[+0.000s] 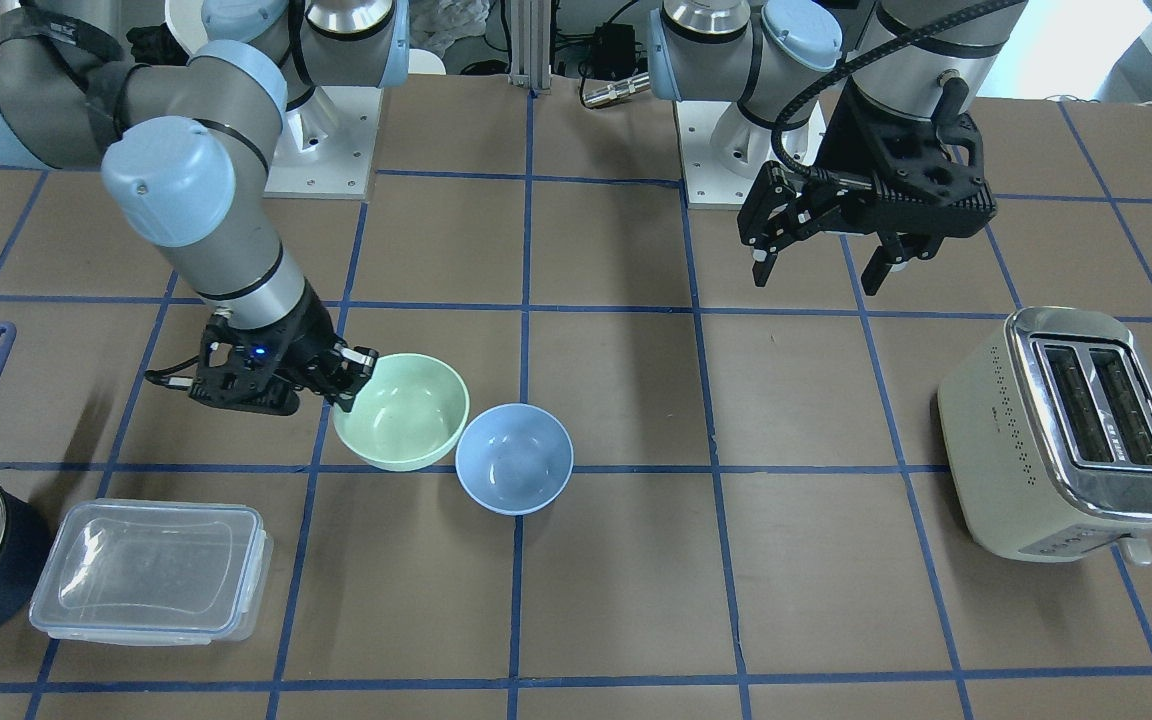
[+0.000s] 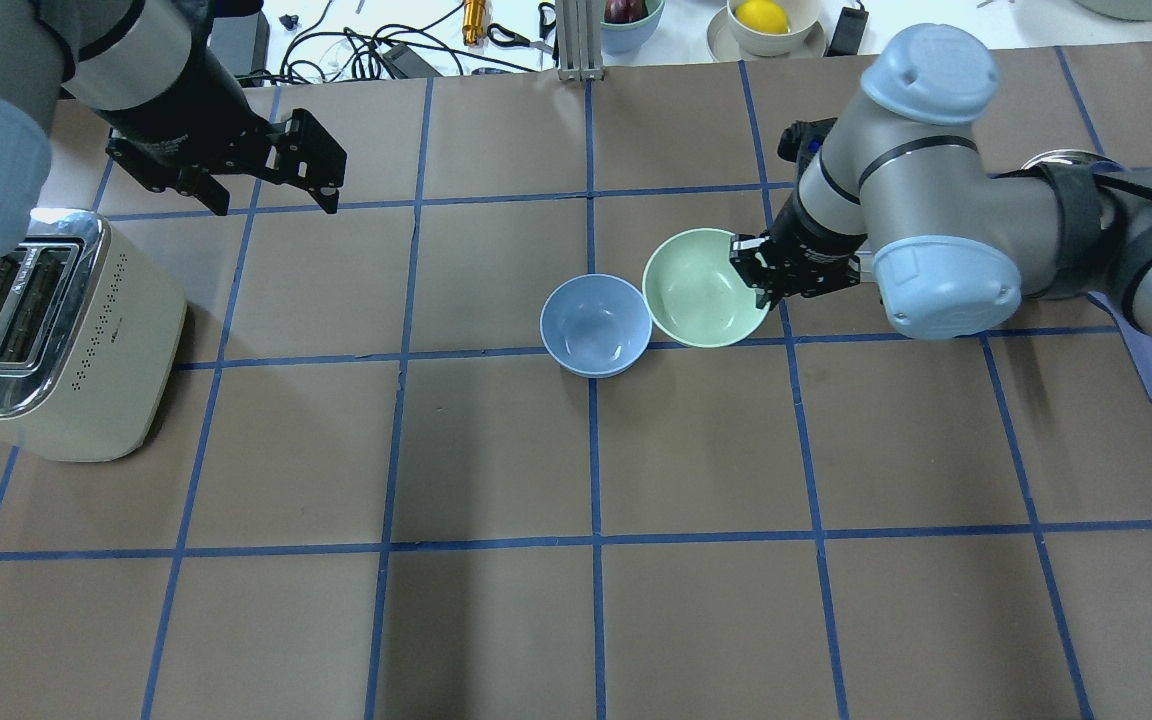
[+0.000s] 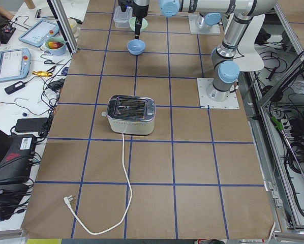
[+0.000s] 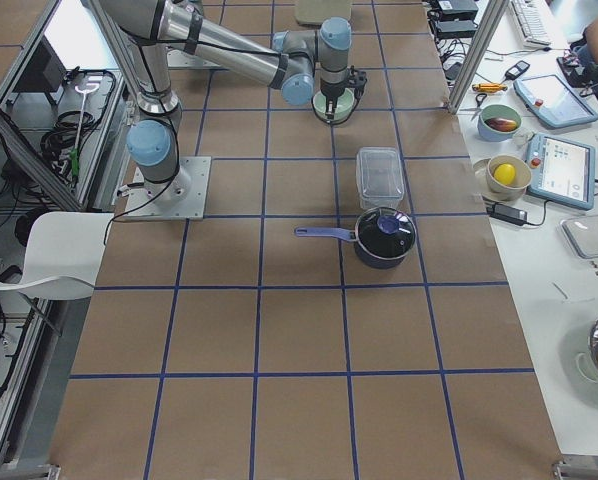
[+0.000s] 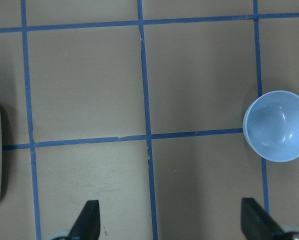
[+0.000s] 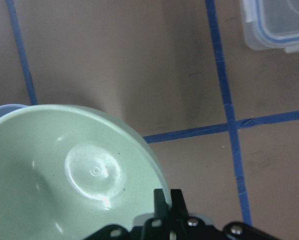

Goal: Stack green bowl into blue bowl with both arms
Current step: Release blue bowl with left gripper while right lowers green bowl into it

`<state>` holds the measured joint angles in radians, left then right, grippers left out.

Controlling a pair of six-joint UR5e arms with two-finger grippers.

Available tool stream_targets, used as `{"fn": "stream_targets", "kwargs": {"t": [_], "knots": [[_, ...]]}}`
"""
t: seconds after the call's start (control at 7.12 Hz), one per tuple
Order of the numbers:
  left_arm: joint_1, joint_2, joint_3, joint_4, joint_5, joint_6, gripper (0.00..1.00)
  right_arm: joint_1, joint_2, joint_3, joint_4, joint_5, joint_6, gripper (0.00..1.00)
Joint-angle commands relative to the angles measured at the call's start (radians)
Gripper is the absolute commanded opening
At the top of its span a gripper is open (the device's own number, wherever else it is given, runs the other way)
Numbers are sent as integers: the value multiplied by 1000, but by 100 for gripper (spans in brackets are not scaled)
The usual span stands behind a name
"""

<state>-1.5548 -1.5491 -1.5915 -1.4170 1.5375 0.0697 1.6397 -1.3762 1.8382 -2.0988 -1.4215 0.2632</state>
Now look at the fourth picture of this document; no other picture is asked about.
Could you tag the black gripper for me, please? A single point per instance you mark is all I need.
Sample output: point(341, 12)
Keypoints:
point(330, 90)

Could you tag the green bowl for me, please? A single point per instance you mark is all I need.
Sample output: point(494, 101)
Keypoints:
point(345, 103)

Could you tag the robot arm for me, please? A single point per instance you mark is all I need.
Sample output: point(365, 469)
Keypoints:
point(307, 67)

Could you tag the blue bowl with fruit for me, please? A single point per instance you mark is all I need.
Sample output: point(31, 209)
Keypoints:
point(498, 122)

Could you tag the beige bowl with lemon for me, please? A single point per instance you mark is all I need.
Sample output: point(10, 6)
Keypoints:
point(507, 177)

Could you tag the clear plastic food container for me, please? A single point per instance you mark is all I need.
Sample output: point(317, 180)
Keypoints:
point(379, 177)

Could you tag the dark blue saucepan with lid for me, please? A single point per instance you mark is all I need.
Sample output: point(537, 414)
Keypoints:
point(382, 236)

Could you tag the black scissors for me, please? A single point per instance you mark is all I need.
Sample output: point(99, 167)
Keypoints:
point(479, 100)

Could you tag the black power adapter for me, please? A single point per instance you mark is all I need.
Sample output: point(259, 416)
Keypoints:
point(507, 213)

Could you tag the white keyboard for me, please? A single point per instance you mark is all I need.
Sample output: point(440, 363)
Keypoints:
point(528, 23)

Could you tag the blue teach pendant far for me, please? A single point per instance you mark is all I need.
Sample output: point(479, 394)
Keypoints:
point(553, 102)

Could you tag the blue teach pendant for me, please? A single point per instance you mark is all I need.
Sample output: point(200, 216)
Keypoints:
point(553, 102)
point(562, 171)

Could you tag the blue teach pendant near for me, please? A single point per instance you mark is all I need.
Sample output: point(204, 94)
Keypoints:
point(562, 171)

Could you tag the grey kitchen scale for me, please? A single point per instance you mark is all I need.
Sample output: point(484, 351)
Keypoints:
point(582, 234)

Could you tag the white chair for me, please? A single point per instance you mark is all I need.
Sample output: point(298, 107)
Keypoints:
point(62, 257)

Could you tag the orange handled tool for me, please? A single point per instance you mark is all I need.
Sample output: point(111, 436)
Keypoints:
point(489, 88)

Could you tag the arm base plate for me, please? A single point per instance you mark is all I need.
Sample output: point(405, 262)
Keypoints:
point(178, 59)
point(185, 198)

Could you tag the aluminium frame post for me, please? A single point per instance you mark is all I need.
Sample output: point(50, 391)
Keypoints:
point(487, 26)

